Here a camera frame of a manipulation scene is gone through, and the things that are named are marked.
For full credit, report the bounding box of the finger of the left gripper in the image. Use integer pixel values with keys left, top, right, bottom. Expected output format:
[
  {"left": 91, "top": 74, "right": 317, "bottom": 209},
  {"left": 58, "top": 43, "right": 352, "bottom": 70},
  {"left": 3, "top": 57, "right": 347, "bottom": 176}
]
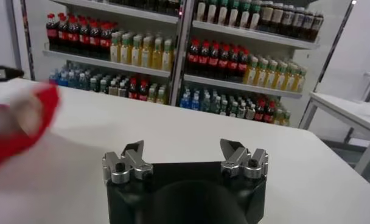
[{"left": 0, "top": 65, "right": 25, "bottom": 83}]

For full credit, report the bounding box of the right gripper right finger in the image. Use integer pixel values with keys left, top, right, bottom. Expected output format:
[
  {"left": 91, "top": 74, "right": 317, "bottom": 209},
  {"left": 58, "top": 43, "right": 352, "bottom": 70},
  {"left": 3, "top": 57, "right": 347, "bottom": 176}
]
[{"left": 220, "top": 138, "right": 270, "bottom": 181}]

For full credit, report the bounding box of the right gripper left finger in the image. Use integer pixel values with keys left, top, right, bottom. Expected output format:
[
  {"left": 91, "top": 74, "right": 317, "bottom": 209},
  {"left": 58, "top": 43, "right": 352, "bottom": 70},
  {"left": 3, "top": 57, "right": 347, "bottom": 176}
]
[{"left": 102, "top": 139, "right": 155, "bottom": 185}]

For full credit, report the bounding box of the red shirt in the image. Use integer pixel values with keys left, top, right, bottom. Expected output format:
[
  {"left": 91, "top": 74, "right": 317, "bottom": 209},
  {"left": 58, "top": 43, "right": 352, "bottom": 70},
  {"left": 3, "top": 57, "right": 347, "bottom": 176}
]
[{"left": 0, "top": 81, "right": 61, "bottom": 170}]

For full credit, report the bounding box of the blue label water bottle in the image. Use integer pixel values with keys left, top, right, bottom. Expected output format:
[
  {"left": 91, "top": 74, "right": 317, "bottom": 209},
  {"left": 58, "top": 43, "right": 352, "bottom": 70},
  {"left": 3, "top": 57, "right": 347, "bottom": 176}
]
[
  {"left": 180, "top": 89, "right": 191, "bottom": 109},
  {"left": 49, "top": 68, "right": 60, "bottom": 85},
  {"left": 190, "top": 91, "right": 201, "bottom": 111},
  {"left": 58, "top": 69, "right": 69, "bottom": 88}
]

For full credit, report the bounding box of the beige label dark drink bottle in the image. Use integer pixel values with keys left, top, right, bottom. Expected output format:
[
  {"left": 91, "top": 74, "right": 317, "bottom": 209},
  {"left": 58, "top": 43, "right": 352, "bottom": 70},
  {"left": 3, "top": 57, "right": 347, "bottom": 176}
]
[
  {"left": 302, "top": 9, "right": 313, "bottom": 41},
  {"left": 312, "top": 12, "right": 324, "bottom": 43},
  {"left": 237, "top": 102, "right": 247, "bottom": 119},
  {"left": 281, "top": 4, "right": 294, "bottom": 37},
  {"left": 260, "top": 1, "right": 273, "bottom": 33},
  {"left": 292, "top": 6, "right": 304, "bottom": 39},
  {"left": 246, "top": 104, "right": 256, "bottom": 121},
  {"left": 271, "top": 2, "right": 283, "bottom": 34}
]

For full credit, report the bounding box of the red cap cola bottle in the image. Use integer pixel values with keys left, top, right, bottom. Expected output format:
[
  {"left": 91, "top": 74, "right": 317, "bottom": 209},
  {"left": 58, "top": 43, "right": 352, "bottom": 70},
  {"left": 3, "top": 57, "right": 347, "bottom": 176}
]
[
  {"left": 218, "top": 44, "right": 230, "bottom": 79},
  {"left": 78, "top": 18, "right": 90, "bottom": 57},
  {"left": 228, "top": 46, "right": 240, "bottom": 81},
  {"left": 57, "top": 13, "right": 69, "bottom": 53},
  {"left": 254, "top": 100, "right": 265, "bottom": 122},
  {"left": 99, "top": 23, "right": 112, "bottom": 61},
  {"left": 238, "top": 48, "right": 250, "bottom": 82},
  {"left": 186, "top": 38, "right": 200, "bottom": 75},
  {"left": 208, "top": 42, "right": 220, "bottom": 78},
  {"left": 138, "top": 79, "right": 149, "bottom": 102},
  {"left": 89, "top": 19, "right": 100, "bottom": 58},
  {"left": 198, "top": 41, "right": 210, "bottom": 76},
  {"left": 127, "top": 77, "right": 139, "bottom": 100},
  {"left": 68, "top": 15, "right": 79, "bottom": 55},
  {"left": 46, "top": 12, "right": 58, "bottom": 51},
  {"left": 264, "top": 102, "right": 276, "bottom": 124}
]

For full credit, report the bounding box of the green tinted water bottle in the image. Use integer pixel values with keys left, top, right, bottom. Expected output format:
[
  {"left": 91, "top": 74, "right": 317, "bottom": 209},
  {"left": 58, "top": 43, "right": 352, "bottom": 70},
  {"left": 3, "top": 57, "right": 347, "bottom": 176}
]
[
  {"left": 68, "top": 70, "right": 78, "bottom": 89},
  {"left": 201, "top": 93, "right": 212, "bottom": 113},
  {"left": 77, "top": 71, "right": 88, "bottom": 91},
  {"left": 211, "top": 94, "right": 222, "bottom": 114}
]

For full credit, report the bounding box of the grey metal drinks shelf unit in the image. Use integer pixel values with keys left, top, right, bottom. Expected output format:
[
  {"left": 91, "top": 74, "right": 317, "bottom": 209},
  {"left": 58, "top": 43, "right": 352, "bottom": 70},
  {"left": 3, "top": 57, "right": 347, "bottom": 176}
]
[
  {"left": 169, "top": 0, "right": 356, "bottom": 128},
  {"left": 19, "top": 0, "right": 186, "bottom": 107}
]

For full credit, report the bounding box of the white table with metal legs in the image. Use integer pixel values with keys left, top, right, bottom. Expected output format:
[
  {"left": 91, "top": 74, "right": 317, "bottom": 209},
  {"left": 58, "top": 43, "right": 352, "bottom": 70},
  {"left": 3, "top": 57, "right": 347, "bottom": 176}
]
[{"left": 298, "top": 91, "right": 370, "bottom": 183}]

